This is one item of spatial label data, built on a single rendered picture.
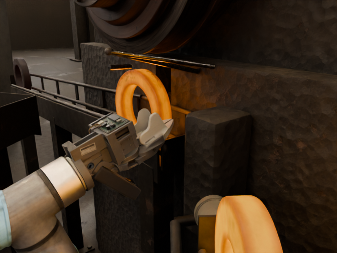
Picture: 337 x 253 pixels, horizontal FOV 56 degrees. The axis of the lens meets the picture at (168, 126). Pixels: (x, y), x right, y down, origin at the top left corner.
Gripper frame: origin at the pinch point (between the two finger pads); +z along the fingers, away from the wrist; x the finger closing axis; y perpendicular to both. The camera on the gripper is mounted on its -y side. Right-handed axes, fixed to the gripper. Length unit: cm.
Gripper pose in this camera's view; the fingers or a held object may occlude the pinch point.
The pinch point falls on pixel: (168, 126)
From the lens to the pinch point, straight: 63.2
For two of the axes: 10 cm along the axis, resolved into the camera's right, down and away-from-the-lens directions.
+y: -2.4, -8.4, -4.9
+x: -6.2, -2.6, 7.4
